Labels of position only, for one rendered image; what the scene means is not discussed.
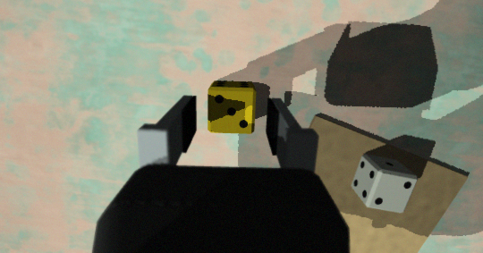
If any tan square mat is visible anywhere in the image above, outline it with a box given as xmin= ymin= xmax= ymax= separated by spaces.
xmin=309 ymin=115 xmax=468 ymax=253

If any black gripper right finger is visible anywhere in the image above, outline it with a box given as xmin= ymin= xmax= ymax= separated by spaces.
xmin=266 ymin=97 xmax=318 ymax=173

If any yellow die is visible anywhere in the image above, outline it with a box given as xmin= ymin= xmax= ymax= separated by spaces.
xmin=208 ymin=80 xmax=256 ymax=134

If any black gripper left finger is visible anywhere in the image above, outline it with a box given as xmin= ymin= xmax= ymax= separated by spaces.
xmin=137 ymin=96 xmax=197 ymax=168

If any grey die with black pips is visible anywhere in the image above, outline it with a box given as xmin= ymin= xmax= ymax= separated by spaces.
xmin=352 ymin=154 xmax=418 ymax=213

